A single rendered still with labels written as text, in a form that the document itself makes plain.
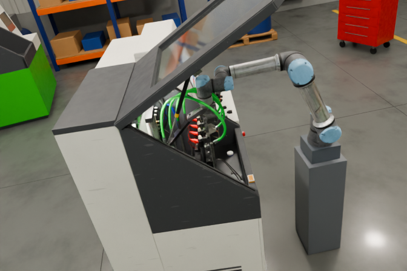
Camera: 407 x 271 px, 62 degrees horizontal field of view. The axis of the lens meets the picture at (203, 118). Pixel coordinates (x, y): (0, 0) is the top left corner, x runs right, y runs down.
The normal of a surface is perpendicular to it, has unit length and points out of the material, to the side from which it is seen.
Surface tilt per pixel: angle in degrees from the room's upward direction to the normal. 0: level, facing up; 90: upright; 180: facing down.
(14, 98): 90
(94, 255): 0
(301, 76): 83
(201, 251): 90
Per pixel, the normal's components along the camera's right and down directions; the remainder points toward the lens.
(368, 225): -0.15, -0.85
